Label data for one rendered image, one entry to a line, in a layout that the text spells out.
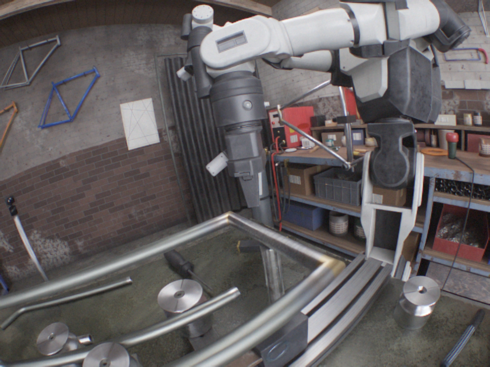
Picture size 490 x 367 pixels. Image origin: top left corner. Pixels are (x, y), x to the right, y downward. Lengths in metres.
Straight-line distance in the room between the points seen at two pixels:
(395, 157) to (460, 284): 1.23
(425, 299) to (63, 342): 0.38
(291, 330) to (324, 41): 0.36
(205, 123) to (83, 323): 2.45
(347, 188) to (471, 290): 1.20
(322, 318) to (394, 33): 0.44
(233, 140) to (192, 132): 2.17
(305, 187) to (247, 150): 1.49
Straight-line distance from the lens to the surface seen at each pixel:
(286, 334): 0.18
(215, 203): 2.67
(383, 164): 0.57
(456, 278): 1.62
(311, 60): 0.74
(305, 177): 1.77
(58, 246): 3.16
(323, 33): 0.35
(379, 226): 0.66
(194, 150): 2.48
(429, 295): 0.28
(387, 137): 0.57
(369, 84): 0.60
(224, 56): 0.32
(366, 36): 0.38
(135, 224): 2.91
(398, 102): 0.56
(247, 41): 0.32
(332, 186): 1.64
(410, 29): 0.44
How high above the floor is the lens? 1.12
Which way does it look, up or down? 15 degrees down
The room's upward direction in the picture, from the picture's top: 10 degrees counter-clockwise
